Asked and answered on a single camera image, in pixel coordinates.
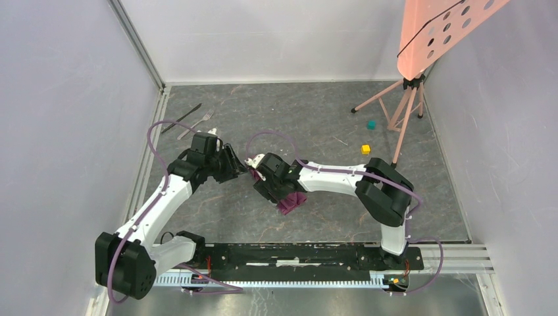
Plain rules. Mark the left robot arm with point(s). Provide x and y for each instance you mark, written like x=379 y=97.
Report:
x=128 y=261

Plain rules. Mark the yellow cube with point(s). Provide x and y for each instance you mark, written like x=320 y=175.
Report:
x=366 y=149

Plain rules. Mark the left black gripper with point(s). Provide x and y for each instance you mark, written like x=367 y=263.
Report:
x=239 y=167

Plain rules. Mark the pink music stand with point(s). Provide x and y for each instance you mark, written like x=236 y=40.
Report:
x=429 y=30

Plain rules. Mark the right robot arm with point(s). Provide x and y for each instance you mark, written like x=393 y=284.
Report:
x=383 y=192

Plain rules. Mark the black knife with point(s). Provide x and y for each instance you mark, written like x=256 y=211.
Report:
x=181 y=118

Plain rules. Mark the purple cloth napkin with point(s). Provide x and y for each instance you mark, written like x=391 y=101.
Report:
x=284 y=206

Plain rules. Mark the silver fork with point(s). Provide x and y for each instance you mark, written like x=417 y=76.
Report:
x=206 y=117

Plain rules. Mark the teal cube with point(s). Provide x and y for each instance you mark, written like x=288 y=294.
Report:
x=371 y=125

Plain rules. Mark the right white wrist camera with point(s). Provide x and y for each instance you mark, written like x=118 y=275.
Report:
x=252 y=163

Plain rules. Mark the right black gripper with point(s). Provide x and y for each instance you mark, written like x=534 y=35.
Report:
x=264 y=187

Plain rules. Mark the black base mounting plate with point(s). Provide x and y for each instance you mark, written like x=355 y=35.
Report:
x=324 y=261

